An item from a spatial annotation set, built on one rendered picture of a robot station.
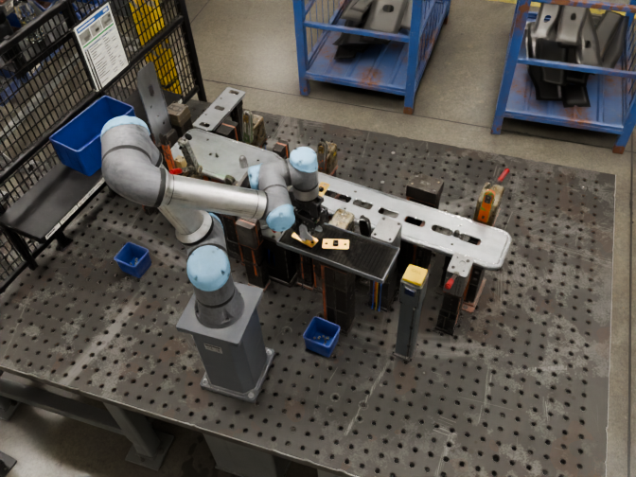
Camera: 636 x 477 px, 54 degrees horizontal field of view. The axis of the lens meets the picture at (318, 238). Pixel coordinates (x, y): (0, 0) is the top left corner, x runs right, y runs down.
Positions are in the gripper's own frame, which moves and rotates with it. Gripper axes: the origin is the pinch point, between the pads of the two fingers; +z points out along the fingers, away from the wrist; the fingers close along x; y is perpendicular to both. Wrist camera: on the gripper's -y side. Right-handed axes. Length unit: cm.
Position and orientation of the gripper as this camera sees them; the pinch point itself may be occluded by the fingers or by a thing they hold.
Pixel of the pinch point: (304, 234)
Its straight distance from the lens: 197.3
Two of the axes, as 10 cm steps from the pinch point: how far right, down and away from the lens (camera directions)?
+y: 7.9, 4.5, -4.1
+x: 6.1, -6.2, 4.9
